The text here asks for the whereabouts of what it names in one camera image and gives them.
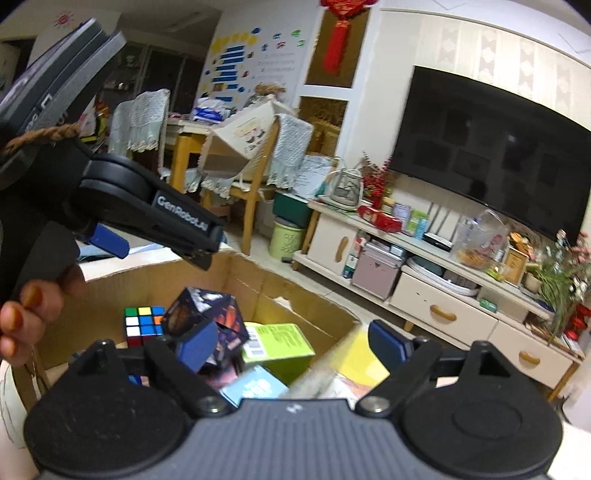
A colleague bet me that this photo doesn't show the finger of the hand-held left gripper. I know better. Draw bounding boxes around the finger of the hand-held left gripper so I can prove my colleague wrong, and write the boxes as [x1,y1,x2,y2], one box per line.
[89,220,131,260]
[80,154,228,273]

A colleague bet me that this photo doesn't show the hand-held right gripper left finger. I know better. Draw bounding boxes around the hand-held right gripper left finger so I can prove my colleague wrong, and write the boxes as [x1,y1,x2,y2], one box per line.
[68,319,235,417]

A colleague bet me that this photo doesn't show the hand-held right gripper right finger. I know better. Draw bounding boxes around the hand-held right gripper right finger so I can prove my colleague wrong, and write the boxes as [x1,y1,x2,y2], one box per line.
[354,319,512,417]

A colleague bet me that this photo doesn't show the dark polyhedron box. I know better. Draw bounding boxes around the dark polyhedron box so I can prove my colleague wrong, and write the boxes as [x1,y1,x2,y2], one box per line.
[159,287,250,385]

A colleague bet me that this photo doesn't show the colourful puzzle cube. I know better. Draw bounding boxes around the colourful puzzle cube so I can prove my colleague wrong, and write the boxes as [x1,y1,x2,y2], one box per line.
[124,305,167,350]

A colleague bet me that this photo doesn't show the green printed cardboard carton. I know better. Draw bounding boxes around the green printed cardboard carton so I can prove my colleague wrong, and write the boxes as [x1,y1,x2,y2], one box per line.
[14,244,394,409]

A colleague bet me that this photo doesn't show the person's left hand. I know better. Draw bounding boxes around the person's left hand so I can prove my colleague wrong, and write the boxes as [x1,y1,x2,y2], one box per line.
[0,264,87,368]

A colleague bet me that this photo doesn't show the cream television cabinet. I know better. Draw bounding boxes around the cream television cabinet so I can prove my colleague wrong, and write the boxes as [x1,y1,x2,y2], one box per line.
[293,198,585,403]

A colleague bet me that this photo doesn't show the pink storage box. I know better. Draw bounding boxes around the pink storage box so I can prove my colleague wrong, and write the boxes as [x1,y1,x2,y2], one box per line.
[351,242,403,301]

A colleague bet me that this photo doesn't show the white tray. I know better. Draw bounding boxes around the white tray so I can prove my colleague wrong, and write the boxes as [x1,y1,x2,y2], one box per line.
[404,256,481,296]

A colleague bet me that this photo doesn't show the light green trash bin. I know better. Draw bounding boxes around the light green trash bin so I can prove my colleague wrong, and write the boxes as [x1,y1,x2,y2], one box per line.
[268,219,308,262]

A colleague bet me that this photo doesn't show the yellow wooden table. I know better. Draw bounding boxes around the yellow wooden table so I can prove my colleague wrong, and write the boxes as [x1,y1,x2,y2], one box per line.
[161,117,218,185]

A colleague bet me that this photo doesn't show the dark green container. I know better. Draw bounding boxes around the dark green container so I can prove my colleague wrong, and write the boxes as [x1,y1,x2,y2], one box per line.
[272,191,313,229]

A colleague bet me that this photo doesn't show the black router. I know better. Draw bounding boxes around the black router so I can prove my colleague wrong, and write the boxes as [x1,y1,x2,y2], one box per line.
[422,205,456,253]

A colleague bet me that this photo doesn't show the cream paper bag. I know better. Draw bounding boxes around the cream paper bag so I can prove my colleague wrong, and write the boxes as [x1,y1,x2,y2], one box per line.
[198,100,283,182]

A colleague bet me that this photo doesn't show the small green drink carton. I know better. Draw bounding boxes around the small green drink carton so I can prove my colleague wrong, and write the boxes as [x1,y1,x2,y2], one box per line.
[406,210,428,239]

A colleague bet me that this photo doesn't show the flat red box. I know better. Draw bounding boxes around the flat red box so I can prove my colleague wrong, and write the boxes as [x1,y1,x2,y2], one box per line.
[358,204,403,234]

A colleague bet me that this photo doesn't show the wooden chair with lace cover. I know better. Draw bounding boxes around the wooden chair with lace cover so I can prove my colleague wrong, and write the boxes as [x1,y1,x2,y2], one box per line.
[108,90,172,182]
[198,112,315,256]

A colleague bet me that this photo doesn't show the clear plastic bag of snacks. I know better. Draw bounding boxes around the clear plastic bag of snacks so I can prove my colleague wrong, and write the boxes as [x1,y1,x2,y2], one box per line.
[450,210,509,271]

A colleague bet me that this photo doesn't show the white paper sheet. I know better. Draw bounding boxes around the white paper sheet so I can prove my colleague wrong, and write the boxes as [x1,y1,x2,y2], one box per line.
[291,154,338,199]

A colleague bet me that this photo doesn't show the glass kettle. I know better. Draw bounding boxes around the glass kettle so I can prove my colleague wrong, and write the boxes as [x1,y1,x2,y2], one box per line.
[324,168,366,212]

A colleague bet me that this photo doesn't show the red berry branches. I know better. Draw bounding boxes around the red berry branches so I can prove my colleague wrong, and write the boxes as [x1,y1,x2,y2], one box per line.
[359,151,399,209]

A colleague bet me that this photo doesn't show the potted green plant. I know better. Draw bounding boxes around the potted green plant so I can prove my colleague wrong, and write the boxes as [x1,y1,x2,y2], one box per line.
[524,251,583,343]

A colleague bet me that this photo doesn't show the red vase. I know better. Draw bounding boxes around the red vase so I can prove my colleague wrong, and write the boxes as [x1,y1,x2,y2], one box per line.
[570,305,591,343]

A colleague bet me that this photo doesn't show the black television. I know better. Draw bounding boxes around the black television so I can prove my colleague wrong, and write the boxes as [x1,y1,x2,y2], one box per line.
[392,65,591,248]

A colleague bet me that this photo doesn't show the brown braided cord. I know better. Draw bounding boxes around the brown braided cord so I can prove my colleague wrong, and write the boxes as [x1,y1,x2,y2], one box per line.
[0,122,80,156]

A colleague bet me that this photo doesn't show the wooden picture frame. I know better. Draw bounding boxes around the wooden picture frame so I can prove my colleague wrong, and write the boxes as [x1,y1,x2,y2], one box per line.
[502,244,530,285]

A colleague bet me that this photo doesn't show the wall poster with blue strips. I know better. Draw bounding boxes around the wall poster with blue strips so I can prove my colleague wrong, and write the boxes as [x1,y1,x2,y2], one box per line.
[196,11,320,112]

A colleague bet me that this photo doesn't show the red knot wall ornament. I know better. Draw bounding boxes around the red knot wall ornament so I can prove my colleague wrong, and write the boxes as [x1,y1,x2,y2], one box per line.
[318,0,371,75]

